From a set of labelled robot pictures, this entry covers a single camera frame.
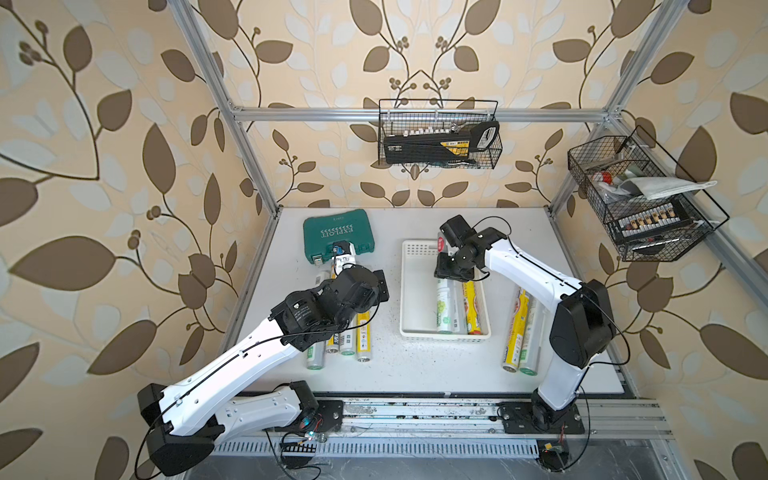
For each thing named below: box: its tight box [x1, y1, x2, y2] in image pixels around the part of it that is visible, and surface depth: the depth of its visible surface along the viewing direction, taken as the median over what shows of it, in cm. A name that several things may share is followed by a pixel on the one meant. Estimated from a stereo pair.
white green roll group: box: [436, 232, 455, 334], surface depth 83 cm
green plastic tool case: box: [303, 209, 375, 265], surface depth 111 cm
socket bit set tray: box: [617, 201, 693, 238], surface depth 68 cm
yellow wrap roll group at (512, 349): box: [502, 287, 529, 373], surface depth 84 cm
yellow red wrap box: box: [462, 281, 483, 335], surface depth 91 cm
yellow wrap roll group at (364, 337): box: [355, 311, 373, 363], surface depth 86 cm
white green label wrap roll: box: [340, 327, 356, 356], surface depth 85 cm
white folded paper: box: [620, 177, 717, 200], surface depth 63 cm
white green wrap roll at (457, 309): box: [450, 281, 465, 335], surface depth 90 cm
